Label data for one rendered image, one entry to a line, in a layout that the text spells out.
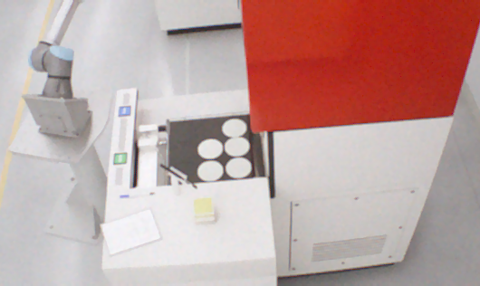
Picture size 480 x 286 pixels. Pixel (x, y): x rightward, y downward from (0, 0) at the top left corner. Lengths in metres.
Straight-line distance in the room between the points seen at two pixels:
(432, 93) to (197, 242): 0.97
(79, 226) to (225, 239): 1.49
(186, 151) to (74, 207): 1.25
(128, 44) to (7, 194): 1.50
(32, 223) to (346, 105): 2.19
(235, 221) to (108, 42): 2.64
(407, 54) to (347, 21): 0.25
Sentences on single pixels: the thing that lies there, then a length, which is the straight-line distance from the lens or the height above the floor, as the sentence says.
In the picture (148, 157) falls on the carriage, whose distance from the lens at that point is 2.38.
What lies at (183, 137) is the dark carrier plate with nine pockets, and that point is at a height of 0.90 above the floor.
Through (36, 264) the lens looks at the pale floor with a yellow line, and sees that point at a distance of 3.32.
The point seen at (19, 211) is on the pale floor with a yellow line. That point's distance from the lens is 3.57.
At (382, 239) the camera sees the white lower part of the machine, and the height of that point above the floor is 0.36.
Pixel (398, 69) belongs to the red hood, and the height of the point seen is 1.48.
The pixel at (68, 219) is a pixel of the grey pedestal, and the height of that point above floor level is 0.01.
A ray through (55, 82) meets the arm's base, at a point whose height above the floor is 1.08.
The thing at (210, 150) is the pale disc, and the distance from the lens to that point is 2.32.
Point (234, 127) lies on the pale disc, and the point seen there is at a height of 0.90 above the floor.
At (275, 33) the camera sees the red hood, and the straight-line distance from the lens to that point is 1.63.
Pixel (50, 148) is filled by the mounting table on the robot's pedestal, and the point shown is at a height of 0.82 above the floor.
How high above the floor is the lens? 2.70
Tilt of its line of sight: 51 degrees down
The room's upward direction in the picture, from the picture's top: 6 degrees counter-clockwise
